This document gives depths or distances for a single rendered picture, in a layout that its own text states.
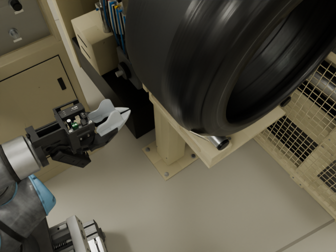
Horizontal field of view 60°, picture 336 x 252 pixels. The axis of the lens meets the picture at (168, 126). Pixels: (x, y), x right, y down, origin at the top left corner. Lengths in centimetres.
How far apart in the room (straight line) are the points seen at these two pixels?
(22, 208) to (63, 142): 31
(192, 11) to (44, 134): 35
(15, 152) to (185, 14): 38
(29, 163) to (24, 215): 31
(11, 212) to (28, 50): 64
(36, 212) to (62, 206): 99
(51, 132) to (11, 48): 74
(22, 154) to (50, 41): 76
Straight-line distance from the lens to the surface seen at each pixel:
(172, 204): 177
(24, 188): 88
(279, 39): 108
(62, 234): 111
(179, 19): 55
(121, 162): 188
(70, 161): 64
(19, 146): 58
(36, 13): 123
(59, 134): 57
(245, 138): 105
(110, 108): 65
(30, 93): 136
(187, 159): 186
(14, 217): 87
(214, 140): 90
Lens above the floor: 169
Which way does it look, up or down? 58 degrees down
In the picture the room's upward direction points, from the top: straight up
